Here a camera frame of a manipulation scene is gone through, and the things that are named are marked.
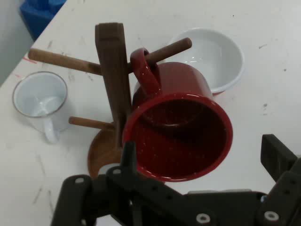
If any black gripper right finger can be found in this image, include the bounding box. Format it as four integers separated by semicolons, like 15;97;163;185
256;133;301;226

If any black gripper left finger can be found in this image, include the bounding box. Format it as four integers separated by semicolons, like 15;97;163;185
50;140;189;226

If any red speckled enamel mug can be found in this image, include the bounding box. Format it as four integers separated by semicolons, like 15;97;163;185
122;48;234;182

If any dark wooden mug tree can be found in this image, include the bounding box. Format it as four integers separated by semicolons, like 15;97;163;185
28;22;192;180

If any white ceramic bowl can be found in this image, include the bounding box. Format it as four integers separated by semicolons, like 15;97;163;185
168;28;245;96

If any white enamel mug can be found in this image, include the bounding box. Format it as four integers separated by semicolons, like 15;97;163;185
12;71;69;144

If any dark blue foam mat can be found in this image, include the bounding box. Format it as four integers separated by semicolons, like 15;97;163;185
20;0;67;40

